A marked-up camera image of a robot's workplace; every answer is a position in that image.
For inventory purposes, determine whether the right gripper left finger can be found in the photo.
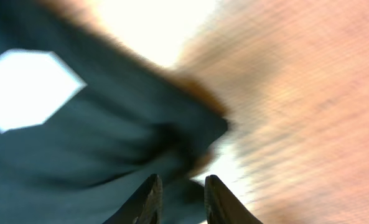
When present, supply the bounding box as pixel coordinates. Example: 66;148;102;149
103;174;162;224

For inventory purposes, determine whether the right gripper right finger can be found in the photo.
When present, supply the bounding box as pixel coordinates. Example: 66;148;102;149
204;175;263;224

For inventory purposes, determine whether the black t-shirt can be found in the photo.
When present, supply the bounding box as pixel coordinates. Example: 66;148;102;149
0;1;228;223

